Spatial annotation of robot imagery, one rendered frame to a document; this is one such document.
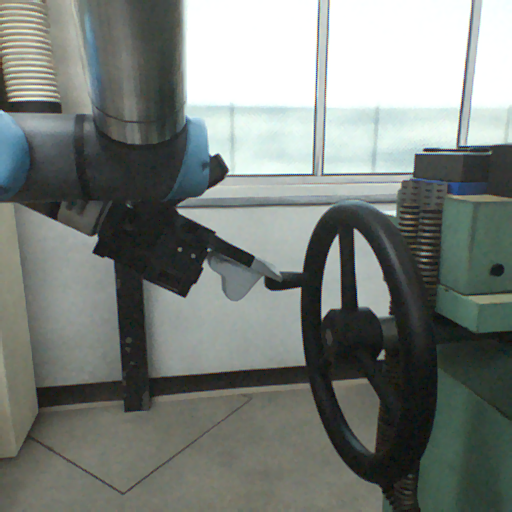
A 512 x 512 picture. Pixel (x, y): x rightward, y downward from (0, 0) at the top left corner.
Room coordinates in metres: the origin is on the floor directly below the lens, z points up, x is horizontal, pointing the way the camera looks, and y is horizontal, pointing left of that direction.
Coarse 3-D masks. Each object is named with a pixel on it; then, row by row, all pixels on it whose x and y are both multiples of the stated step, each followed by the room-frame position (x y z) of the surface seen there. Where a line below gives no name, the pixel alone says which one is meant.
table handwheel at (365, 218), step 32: (320, 224) 0.53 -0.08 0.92; (352, 224) 0.45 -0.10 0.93; (384, 224) 0.41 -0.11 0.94; (320, 256) 0.56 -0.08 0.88; (352, 256) 0.48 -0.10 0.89; (384, 256) 0.38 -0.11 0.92; (320, 288) 0.59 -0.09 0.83; (352, 288) 0.47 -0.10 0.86; (416, 288) 0.36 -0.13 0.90; (320, 320) 0.59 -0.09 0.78; (352, 320) 0.45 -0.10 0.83; (384, 320) 0.47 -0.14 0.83; (416, 320) 0.34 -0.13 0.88; (448, 320) 0.48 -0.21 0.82; (320, 352) 0.57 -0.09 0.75; (352, 352) 0.44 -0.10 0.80; (416, 352) 0.34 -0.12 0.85; (320, 384) 0.54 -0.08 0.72; (384, 384) 0.39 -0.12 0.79; (416, 384) 0.33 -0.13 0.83; (320, 416) 0.51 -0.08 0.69; (416, 416) 0.33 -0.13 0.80; (352, 448) 0.44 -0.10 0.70; (416, 448) 0.33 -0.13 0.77; (384, 480) 0.37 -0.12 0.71
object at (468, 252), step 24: (456, 216) 0.44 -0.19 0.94; (480, 216) 0.42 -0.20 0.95; (504, 216) 0.43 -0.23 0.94; (456, 240) 0.44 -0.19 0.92; (480, 240) 0.42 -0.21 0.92; (504, 240) 0.43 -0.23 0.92; (456, 264) 0.44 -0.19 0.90; (480, 264) 0.42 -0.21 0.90; (504, 264) 0.43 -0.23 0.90; (456, 288) 0.43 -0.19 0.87; (480, 288) 0.42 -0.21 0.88; (504, 288) 0.43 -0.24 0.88
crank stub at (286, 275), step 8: (280, 272) 0.56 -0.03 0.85; (288, 272) 0.57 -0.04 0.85; (296, 272) 0.57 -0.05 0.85; (304, 272) 0.57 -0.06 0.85; (264, 280) 0.57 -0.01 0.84; (272, 280) 0.55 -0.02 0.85; (288, 280) 0.56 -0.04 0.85; (296, 280) 0.56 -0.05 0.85; (304, 280) 0.56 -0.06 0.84; (272, 288) 0.55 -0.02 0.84; (280, 288) 0.56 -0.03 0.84; (288, 288) 0.56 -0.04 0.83
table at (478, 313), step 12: (444, 288) 0.45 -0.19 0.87; (444, 300) 0.45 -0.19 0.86; (456, 300) 0.43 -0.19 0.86; (468, 300) 0.42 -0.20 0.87; (480, 300) 0.41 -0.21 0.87; (492, 300) 0.41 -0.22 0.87; (504, 300) 0.41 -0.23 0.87; (444, 312) 0.45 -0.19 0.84; (456, 312) 0.43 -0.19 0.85; (468, 312) 0.41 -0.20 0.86; (480, 312) 0.40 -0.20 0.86; (492, 312) 0.40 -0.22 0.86; (504, 312) 0.41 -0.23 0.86; (468, 324) 0.41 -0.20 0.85; (480, 324) 0.40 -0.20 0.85; (492, 324) 0.40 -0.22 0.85; (504, 324) 0.41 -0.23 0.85
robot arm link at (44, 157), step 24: (0, 120) 0.37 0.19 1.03; (24, 120) 0.40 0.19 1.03; (48, 120) 0.40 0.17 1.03; (72, 120) 0.41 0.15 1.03; (0, 144) 0.36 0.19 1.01; (24, 144) 0.38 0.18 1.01; (48, 144) 0.39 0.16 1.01; (72, 144) 0.39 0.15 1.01; (0, 168) 0.36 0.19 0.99; (24, 168) 0.38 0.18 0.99; (48, 168) 0.39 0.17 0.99; (72, 168) 0.39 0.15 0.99; (0, 192) 0.37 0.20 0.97; (24, 192) 0.39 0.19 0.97; (48, 192) 0.40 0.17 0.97; (72, 192) 0.40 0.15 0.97
